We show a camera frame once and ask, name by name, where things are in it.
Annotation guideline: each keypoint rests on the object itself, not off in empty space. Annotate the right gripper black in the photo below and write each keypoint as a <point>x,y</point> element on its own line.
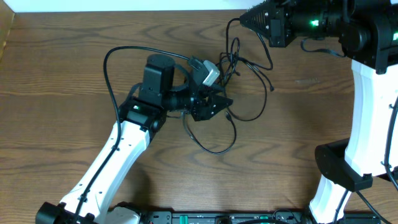
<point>278,24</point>

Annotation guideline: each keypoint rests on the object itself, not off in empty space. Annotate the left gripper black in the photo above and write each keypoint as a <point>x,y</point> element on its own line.
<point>203,111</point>

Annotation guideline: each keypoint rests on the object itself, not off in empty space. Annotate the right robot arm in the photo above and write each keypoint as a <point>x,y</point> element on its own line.
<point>367,33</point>

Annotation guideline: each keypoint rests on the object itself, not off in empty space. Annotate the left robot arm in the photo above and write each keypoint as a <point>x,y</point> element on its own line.
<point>140,117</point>

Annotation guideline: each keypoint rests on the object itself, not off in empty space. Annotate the cardboard panel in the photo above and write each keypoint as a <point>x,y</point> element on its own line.
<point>6,20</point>

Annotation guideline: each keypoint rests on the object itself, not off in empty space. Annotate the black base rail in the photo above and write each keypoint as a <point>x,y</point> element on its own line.
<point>224,217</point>

